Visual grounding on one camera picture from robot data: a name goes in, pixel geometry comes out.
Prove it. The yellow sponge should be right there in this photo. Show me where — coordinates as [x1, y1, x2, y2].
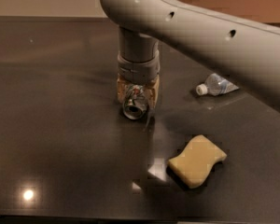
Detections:
[168, 135, 227, 189]

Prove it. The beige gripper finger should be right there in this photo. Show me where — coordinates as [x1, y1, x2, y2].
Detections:
[117, 75, 131, 104]
[145, 76, 160, 109]

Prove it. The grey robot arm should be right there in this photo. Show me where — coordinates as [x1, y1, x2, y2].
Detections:
[100, 0, 280, 112]

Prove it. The clear plastic water bottle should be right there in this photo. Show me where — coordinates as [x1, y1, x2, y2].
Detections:
[195, 73, 238, 96]

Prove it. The silver green 7up can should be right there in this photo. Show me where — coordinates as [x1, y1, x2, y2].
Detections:
[122, 85, 148, 120]

